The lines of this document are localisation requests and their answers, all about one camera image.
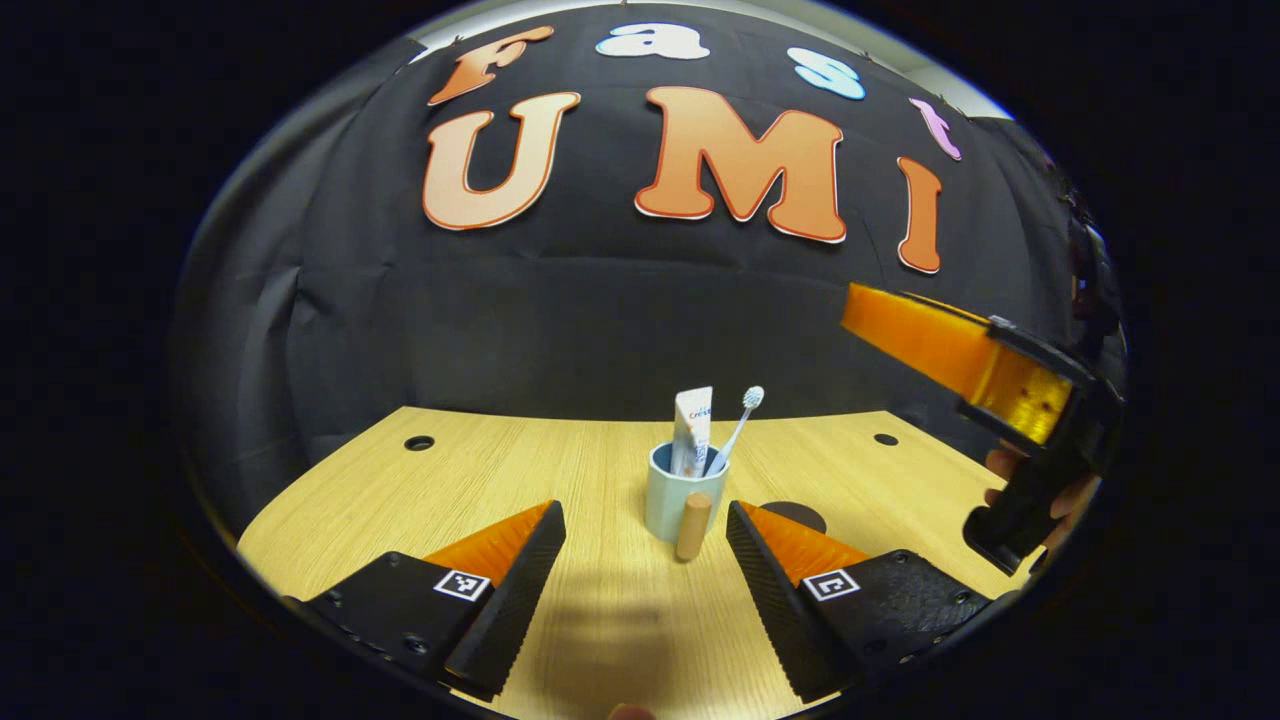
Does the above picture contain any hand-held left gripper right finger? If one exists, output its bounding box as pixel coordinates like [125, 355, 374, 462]
[726, 499, 1002, 705]

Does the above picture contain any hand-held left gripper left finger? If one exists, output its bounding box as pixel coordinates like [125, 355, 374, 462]
[299, 500, 568, 701]

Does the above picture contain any dark round coaster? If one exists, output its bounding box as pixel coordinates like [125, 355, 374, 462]
[760, 501, 828, 535]

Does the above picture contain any blue cup with wooden handle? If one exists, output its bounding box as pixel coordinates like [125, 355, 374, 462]
[645, 442, 731, 562]

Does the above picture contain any white toothbrush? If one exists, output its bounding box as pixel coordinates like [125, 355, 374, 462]
[705, 386, 766, 477]

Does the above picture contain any white toothpaste tube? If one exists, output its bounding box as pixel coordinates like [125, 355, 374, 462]
[671, 387, 715, 479]

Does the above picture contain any wooden desktop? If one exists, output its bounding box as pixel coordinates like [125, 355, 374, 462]
[238, 405, 1036, 720]

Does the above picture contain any black backdrop cloth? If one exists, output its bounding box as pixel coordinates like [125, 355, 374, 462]
[175, 0, 1126, 521]

